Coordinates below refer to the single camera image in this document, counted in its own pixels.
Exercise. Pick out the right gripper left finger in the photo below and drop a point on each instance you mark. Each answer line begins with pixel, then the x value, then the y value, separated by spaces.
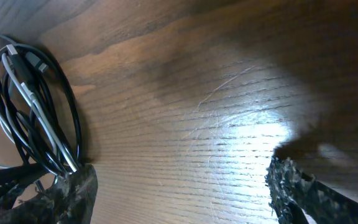
pixel 70 200

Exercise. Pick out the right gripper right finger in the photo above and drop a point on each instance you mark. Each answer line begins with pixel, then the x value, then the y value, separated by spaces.
pixel 294 195

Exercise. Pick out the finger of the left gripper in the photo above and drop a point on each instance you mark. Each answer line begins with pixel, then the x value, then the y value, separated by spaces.
pixel 13 182

